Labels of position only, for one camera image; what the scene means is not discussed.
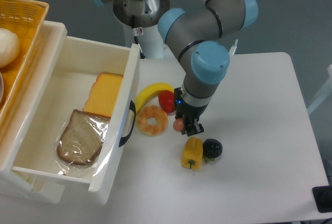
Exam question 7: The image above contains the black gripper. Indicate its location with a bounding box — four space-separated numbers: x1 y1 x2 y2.
174 87 207 135

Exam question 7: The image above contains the brown egg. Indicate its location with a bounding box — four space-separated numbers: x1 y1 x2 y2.
173 118 184 132

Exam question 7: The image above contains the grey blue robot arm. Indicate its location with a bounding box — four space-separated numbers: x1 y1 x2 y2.
94 0 258 136

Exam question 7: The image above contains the yellow bell pepper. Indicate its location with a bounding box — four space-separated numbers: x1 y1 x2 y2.
181 136 203 170

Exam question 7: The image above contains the black round fruit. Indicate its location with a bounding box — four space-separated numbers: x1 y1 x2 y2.
203 138 223 163

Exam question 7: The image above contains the red bell pepper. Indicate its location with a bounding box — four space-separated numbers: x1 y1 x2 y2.
158 90 175 114

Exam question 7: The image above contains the yellow banana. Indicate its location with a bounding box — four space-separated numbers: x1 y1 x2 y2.
134 82 174 113

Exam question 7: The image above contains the yellow toast slice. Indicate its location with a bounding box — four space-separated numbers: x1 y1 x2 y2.
82 73 123 118

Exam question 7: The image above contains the wrapped brown bread slice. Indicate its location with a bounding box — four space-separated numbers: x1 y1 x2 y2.
56 109 110 166

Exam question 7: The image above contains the white plastic drawer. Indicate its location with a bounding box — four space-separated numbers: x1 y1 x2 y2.
1 36 140 205

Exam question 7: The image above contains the black device at edge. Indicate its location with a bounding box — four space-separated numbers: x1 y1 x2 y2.
312 185 331 213

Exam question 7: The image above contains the white drawer cabinet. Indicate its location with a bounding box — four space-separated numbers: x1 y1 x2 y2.
1 21 67 203

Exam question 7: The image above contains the white bun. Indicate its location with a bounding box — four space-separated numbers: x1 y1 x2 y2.
0 28 20 68

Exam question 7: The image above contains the orange woven basket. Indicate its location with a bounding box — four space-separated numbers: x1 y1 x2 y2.
1 0 49 126

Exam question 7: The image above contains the orange shrimp ring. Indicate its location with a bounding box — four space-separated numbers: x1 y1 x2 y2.
136 105 169 137

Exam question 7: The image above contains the black drawer handle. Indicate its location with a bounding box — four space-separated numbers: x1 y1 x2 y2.
119 100 136 147

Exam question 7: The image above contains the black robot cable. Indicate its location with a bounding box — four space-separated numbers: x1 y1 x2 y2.
131 15 146 59

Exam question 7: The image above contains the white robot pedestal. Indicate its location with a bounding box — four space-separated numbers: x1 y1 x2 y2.
122 24 164 59

